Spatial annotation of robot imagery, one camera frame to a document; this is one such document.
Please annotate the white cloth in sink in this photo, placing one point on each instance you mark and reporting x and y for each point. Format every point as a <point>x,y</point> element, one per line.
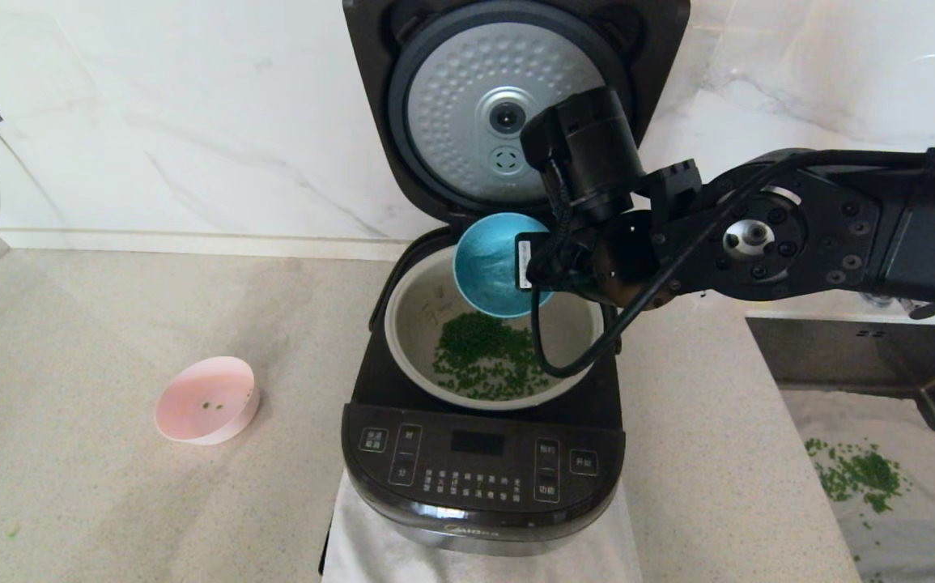
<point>920,534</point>

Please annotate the beige inner pot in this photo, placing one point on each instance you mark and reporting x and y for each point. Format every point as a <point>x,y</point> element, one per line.
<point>418,324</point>

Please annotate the chopped green vegetable pieces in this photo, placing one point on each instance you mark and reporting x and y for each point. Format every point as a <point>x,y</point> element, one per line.
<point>507,385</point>

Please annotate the pink bowl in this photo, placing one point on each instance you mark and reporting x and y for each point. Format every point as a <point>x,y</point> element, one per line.
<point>192,421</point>

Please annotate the black rice cooker base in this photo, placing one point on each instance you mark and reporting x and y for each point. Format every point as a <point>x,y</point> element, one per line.
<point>475,478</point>

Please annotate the blue bowl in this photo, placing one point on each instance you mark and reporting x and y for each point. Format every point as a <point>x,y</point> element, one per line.
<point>487,259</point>

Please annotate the white cloth under cooker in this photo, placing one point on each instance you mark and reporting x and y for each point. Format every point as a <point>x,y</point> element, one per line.
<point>370,559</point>

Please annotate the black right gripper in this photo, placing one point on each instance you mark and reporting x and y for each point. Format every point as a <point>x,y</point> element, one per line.
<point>564,259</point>

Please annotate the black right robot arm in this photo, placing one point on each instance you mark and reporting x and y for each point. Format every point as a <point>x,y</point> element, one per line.
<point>920,235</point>

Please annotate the green chopped scallion pile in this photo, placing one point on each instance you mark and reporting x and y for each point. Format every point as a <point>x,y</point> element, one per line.
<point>475,336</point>

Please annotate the green scallion bits on cloth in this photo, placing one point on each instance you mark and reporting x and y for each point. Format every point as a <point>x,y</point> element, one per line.
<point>864,478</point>

